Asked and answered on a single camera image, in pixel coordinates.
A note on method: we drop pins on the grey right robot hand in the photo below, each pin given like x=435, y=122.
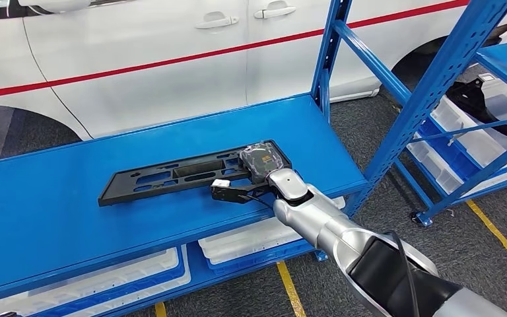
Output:
x=260, y=159

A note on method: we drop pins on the black plastic panel part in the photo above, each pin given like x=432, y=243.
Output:
x=122, y=190

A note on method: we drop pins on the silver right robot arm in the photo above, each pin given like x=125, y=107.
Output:
x=314, y=218

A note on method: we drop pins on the blue metal shelf rack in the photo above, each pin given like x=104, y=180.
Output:
x=61, y=210

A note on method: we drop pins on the black curved car part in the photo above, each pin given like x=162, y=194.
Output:
x=468, y=98

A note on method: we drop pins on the blue shelf rack on casters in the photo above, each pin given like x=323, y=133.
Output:
x=505, y=61

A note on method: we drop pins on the white car red stripe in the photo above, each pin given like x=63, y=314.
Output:
x=148, y=43

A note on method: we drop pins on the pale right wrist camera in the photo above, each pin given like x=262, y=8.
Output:
x=231, y=194

